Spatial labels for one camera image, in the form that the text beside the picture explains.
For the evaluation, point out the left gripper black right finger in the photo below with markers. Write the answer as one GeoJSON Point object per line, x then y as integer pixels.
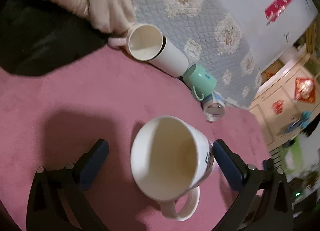
{"type": "Point", "coordinates": [263, 201]}

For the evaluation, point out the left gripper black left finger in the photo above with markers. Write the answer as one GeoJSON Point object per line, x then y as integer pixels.
{"type": "Point", "coordinates": [45, 210]}

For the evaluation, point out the pink and white mug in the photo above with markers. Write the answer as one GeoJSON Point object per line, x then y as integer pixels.
{"type": "Point", "coordinates": [169, 160]}

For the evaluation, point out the blue and white cup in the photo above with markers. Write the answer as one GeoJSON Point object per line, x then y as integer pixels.
{"type": "Point", "coordinates": [213, 107]}

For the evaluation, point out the white cylindrical cup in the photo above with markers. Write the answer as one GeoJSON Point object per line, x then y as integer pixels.
{"type": "Point", "coordinates": [170, 60]}

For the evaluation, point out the red round paper cutting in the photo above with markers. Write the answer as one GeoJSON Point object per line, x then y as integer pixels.
{"type": "Point", "coordinates": [278, 106]}

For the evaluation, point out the cream panelled door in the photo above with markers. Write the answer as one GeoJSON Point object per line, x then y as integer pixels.
{"type": "Point", "coordinates": [282, 86]}

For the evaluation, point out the red diamond fu sticker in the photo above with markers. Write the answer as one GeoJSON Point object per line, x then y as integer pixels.
{"type": "Point", "coordinates": [305, 90]}

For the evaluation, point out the mint green mug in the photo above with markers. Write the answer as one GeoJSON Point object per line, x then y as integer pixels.
{"type": "Point", "coordinates": [200, 81]}

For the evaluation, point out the cream white mug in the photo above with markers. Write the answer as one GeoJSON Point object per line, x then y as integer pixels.
{"type": "Point", "coordinates": [142, 41]}

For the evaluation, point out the blue quilted floral bedspread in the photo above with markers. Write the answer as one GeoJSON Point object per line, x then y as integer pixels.
{"type": "Point", "coordinates": [208, 35]}

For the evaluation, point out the red vertical wall banner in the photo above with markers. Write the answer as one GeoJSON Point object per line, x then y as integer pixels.
{"type": "Point", "coordinates": [275, 9]}

